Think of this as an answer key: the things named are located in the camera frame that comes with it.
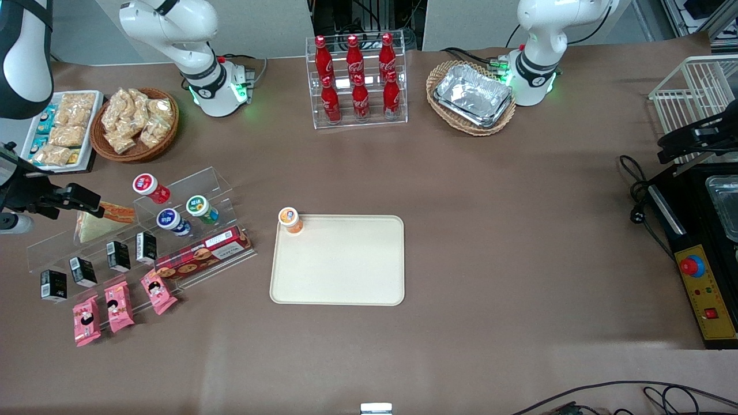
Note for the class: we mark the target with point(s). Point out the small black drink carton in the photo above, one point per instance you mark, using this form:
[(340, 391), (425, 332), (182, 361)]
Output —
[(53, 286), (146, 248), (119, 256), (83, 272)]

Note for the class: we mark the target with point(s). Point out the white rectangular snack tray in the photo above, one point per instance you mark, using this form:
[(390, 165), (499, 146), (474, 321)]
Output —
[(89, 141)]

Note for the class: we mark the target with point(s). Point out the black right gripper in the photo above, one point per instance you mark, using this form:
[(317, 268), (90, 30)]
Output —
[(24, 193)]

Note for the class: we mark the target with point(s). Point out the aluminium foil tray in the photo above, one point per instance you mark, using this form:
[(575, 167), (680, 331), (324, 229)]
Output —
[(473, 93)]

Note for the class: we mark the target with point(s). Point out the small silver object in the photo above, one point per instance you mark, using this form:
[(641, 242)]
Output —
[(376, 409)]

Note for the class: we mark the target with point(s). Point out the clear acrylic tiered shelf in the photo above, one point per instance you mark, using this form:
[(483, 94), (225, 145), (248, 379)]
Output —
[(190, 184)]

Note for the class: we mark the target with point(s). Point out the blue small snack packet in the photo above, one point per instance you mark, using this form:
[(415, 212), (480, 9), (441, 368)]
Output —
[(45, 124)]

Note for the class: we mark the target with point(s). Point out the brown round wicker basket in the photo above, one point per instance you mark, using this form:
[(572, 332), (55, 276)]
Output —
[(167, 135)]

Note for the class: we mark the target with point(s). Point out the beige plastic tray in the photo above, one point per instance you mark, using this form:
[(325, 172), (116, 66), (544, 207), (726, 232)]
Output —
[(337, 262)]

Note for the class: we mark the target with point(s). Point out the clear bag of crackers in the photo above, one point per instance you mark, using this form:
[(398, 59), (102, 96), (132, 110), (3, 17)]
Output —
[(160, 110), (138, 104), (121, 141), (115, 110), (154, 134)]

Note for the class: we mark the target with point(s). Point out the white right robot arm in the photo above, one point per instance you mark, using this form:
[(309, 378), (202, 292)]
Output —
[(190, 34)]

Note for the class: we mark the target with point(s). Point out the yellow control panel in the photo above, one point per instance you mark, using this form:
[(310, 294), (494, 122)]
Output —
[(709, 300)]

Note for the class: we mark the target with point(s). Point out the green lid small bottle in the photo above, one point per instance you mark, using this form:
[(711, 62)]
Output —
[(200, 208)]

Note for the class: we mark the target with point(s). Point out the clear acrylic bottle rack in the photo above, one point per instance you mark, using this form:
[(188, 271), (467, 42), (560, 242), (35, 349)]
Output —
[(375, 122)]

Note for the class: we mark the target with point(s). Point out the orange lid small bottle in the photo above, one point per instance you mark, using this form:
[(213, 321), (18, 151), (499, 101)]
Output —
[(290, 219)]

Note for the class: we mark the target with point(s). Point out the metal frame rack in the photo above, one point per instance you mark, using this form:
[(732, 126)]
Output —
[(703, 17)]

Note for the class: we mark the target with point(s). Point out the blue lid small bottle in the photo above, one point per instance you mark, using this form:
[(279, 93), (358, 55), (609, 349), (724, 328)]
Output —
[(171, 221)]

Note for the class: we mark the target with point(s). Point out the foil tray in machine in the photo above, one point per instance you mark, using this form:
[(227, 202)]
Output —
[(725, 207)]

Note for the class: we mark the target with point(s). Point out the red emergency stop button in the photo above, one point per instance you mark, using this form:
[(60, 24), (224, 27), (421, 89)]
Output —
[(692, 266)]

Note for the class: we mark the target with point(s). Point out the light oval wicker basket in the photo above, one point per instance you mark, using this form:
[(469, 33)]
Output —
[(444, 118)]

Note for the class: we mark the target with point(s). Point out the red cola bottle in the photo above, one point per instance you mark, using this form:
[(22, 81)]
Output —
[(387, 55), (392, 98), (323, 57), (354, 56), (331, 102), (360, 101)]

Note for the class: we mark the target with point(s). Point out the black sealing machine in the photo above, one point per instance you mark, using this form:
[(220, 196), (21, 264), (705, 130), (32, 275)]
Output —
[(689, 230)]

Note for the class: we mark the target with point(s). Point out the triangle sandwich orange label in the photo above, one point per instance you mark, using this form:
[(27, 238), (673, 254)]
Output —
[(101, 226)]

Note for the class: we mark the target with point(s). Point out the red cookie box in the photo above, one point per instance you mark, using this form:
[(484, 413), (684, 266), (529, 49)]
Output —
[(204, 253)]

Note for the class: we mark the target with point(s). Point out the red lid small bottle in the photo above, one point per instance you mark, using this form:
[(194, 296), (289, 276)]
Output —
[(149, 187)]

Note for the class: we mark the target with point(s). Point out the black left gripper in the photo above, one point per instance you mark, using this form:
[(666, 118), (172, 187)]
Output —
[(710, 131)]

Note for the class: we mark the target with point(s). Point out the flat cracker packet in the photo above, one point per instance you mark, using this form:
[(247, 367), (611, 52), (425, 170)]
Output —
[(78, 108), (51, 155), (67, 136)]

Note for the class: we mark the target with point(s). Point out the pink snack packet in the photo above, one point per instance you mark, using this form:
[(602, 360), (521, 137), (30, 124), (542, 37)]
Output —
[(119, 306), (86, 321), (158, 291)]

